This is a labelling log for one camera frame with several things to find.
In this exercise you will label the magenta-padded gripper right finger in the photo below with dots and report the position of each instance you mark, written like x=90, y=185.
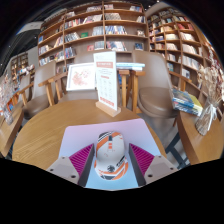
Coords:
x=158, y=165

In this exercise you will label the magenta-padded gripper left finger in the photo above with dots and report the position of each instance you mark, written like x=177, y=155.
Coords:
x=65, y=165

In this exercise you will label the white orange patterned computer mouse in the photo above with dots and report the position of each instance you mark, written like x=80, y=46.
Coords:
x=110, y=155

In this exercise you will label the pink blue gradient mouse pad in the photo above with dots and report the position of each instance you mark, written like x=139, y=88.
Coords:
x=80, y=136

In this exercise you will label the glass vase with dried flowers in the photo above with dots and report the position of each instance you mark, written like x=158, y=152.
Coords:
x=206, y=120

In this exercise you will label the stack of colourful books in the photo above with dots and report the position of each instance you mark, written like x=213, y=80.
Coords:
x=186, y=102

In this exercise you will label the taupe wooden armchair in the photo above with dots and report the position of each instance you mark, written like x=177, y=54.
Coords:
x=43, y=80
x=153, y=80
x=78, y=96

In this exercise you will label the white framed floral picture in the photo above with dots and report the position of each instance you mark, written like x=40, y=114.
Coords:
x=81, y=76

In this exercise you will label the white sign on wooden base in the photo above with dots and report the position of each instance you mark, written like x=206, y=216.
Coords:
x=106, y=80

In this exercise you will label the light blue flat book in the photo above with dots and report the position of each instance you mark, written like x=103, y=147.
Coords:
x=130, y=66

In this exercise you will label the distant wooden bookshelf unit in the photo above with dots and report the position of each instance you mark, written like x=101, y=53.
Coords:
x=19, y=65

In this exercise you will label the curved wooden bookshelf unit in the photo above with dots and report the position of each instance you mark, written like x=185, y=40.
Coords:
x=180, y=40

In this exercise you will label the wide wooden bookshelf unit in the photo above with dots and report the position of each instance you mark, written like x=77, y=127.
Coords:
x=96, y=31

